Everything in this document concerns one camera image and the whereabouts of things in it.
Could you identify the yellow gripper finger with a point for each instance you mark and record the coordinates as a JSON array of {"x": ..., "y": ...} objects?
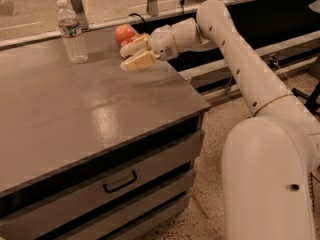
[
  {"x": 140, "y": 43},
  {"x": 139, "y": 60}
]

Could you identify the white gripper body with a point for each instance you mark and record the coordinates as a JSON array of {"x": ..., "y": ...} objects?
[{"x": 162, "y": 43}]

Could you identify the orange soda can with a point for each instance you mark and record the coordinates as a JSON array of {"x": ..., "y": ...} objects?
[{"x": 128, "y": 40}]

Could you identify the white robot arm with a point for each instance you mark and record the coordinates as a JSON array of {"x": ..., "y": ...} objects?
[{"x": 267, "y": 159}]

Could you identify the red apple on counter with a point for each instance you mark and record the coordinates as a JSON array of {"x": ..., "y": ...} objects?
[{"x": 123, "y": 32}]

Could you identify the clear plastic water bottle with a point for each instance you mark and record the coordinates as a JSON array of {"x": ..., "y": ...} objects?
[{"x": 71, "y": 33}]

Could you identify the grey drawer cabinet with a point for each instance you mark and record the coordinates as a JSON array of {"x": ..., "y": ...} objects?
[{"x": 66, "y": 129}]

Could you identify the black drawer handle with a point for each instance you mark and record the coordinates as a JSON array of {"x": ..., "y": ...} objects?
[{"x": 121, "y": 183}]

